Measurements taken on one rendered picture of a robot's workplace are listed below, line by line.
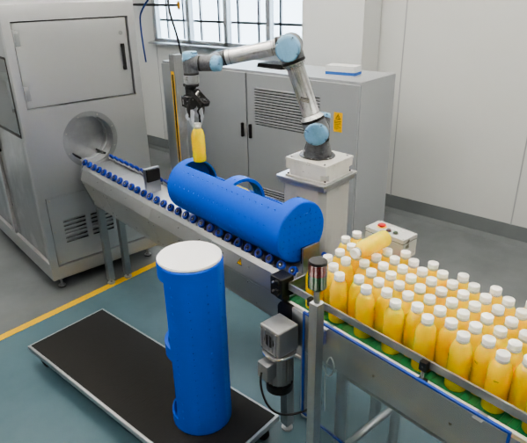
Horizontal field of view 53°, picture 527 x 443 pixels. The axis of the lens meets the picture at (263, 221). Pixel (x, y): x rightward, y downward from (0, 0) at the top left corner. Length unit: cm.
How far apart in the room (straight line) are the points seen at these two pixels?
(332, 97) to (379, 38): 134
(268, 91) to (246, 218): 214
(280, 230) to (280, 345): 47
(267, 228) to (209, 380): 73
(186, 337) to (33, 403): 125
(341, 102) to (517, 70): 151
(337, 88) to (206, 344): 226
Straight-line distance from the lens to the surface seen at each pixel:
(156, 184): 331
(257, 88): 440
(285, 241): 224
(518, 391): 175
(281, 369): 219
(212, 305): 226
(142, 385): 300
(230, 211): 243
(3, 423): 327
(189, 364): 241
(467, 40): 486
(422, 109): 507
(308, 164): 271
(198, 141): 273
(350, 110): 391
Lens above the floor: 208
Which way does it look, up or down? 24 degrees down
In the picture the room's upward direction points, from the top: 1 degrees counter-clockwise
